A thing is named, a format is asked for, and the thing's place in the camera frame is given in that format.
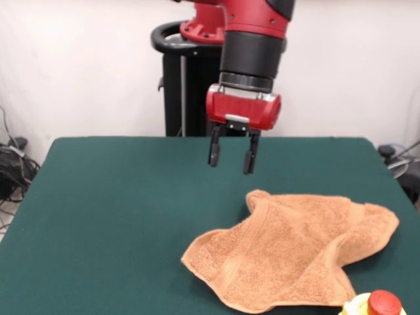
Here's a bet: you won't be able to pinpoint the tan terry towel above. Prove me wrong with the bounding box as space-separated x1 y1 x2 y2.
180 188 400 314

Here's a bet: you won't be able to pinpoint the yellow emergency stop button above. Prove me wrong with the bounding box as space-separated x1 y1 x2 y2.
343 289 410 315

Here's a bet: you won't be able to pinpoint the dark green tablecloth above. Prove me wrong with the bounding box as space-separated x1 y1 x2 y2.
0 136 420 315

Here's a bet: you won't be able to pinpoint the tangled black cables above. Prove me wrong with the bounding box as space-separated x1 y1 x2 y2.
377 139 420 211
0 104 41 230

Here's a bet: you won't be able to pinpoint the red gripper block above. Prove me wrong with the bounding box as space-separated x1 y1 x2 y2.
205 83 282 175

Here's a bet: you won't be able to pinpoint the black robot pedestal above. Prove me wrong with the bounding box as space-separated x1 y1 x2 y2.
150 21 288 137

